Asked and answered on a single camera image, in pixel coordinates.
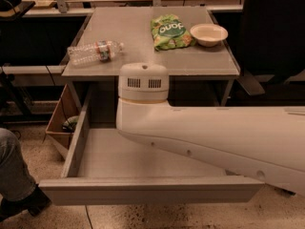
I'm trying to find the cardboard box on floor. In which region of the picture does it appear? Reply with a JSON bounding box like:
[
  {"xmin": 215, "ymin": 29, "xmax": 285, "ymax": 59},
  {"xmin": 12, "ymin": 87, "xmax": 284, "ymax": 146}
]
[{"xmin": 46, "ymin": 85, "xmax": 79, "ymax": 158}]

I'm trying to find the grey open top drawer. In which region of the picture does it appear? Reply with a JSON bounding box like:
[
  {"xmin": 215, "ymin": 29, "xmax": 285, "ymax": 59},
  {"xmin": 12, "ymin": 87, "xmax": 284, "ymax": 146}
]
[{"xmin": 40, "ymin": 83, "xmax": 263, "ymax": 205}]

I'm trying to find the clear plastic water bottle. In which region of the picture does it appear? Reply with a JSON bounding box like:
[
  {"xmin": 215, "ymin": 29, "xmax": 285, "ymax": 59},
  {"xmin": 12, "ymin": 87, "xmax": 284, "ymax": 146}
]
[{"xmin": 68, "ymin": 40, "xmax": 124, "ymax": 66}]

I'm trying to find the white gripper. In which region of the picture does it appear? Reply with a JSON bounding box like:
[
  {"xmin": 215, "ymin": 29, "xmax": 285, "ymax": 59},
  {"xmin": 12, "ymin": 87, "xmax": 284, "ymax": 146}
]
[{"xmin": 118, "ymin": 63, "xmax": 170, "ymax": 103}]

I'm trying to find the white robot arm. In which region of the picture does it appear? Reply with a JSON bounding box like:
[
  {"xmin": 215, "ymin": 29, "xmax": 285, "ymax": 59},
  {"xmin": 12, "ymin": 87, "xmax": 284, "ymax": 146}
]
[{"xmin": 116, "ymin": 63, "xmax": 305, "ymax": 196}]

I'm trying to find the person leg in jeans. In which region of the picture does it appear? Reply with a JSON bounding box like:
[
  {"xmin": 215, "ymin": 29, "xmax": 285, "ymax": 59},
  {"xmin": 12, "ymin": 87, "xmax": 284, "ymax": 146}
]
[{"xmin": 0, "ymin": 128, "xmax": 36, "ymax": 201}]

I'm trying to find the grey drawer cabinet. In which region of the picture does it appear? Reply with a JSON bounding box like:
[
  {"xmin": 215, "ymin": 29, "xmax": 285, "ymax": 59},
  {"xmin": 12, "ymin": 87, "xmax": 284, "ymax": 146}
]
[{"xmin": 63, "ymin": 7, "xmax": 240, "ymax": 107}]

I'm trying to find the black shoe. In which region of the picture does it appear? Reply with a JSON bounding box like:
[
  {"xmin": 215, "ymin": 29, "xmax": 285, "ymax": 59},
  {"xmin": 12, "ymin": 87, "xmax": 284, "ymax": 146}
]
[{"xmin": 0, "ymin": 187, "xmax": 51, "ymax": 221}]

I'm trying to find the black office chair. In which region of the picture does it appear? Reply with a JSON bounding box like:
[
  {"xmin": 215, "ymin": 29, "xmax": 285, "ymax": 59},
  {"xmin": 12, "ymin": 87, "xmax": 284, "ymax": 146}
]
[{"xmin": 228, "ymin": 0, "xmax": 305, "ymax": 197}]

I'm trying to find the green chip bag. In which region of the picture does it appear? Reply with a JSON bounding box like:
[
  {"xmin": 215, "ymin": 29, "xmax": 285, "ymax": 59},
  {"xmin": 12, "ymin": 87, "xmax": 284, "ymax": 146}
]
[{"xmin": 151, "ymin": 14, "xmax": 195, "ymax": 51}]

